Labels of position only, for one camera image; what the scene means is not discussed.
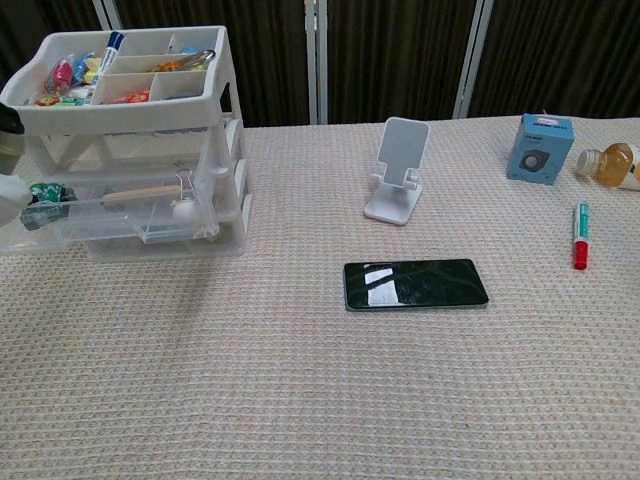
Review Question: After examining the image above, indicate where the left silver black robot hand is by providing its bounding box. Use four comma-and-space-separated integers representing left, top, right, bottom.
0, 102, 25, 176

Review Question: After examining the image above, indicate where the white plastic object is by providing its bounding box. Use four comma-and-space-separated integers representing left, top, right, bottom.
0, 173, 32, 227

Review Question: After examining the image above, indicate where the white drawer organizer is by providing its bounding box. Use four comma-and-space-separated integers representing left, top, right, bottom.
0, 25, 254, 264

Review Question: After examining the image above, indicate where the green candy packet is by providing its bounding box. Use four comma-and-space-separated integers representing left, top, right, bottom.
34, 94, 86, 107

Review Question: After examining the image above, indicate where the red candy wrapper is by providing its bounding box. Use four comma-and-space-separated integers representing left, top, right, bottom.
44, 57, 74, 94

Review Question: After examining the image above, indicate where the small green packet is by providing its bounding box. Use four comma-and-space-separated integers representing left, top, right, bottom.
20, 181, 77, 232

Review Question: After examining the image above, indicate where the blue-capped whiteboard marker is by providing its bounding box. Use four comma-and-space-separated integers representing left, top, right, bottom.
82, 30, 125, 106

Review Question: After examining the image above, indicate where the wooden stick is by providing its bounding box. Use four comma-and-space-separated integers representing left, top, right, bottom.
102, 183, 182, 209

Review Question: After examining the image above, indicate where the white folding phone stand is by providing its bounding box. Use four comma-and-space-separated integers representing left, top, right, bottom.
363, 116, 431, 227

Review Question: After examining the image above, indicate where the beige woven tablecloth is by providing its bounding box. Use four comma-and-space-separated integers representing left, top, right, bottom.
0, 117, 640, 480

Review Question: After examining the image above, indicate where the black smartphone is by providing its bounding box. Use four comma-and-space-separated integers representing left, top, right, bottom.
342, 258, 490, 313

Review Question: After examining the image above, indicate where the small blue cardboard box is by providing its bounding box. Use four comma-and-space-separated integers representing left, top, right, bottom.
505, 112, 576, 187

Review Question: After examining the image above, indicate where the red green marker pen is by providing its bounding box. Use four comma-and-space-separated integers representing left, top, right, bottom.
571, 201, 591, 272

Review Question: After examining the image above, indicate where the tea bottle with orange label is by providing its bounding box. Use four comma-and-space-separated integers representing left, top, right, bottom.
576, 142, 640, 192

